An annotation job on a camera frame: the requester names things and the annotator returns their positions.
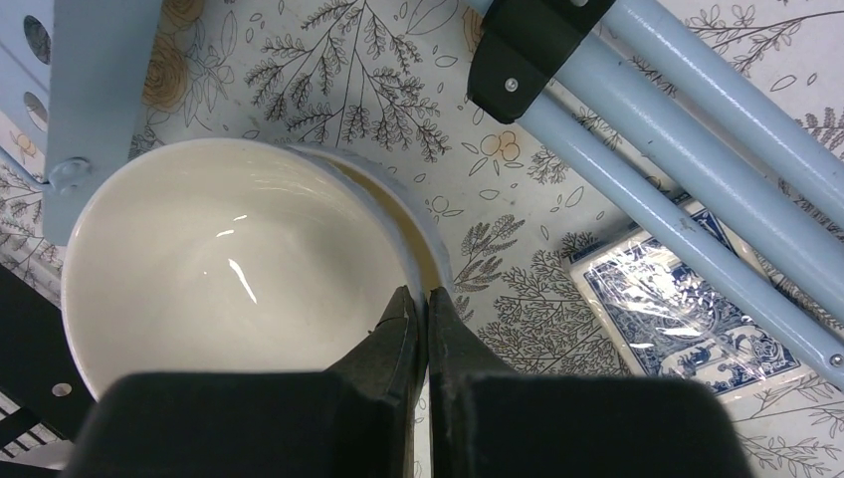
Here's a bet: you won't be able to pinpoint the black wire dish rack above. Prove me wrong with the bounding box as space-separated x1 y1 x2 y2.
1 268 95 477

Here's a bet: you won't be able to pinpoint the blue card deck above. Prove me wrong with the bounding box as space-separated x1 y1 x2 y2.
564 224 810 403

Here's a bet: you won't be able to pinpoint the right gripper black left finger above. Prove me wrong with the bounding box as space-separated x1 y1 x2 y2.
64 287 421 477

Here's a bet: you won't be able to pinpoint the blue tripod legs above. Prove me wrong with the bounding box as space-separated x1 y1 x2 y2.
468 1 843 385

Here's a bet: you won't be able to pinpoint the blue perforated stand tray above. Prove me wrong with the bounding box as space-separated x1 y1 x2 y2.
1 1 162 245

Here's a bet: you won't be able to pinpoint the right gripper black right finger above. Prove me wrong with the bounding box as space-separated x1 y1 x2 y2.
427 288 751 477

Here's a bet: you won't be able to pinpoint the white bowl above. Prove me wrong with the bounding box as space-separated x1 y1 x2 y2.
61 138 423 397
291 143 454 293

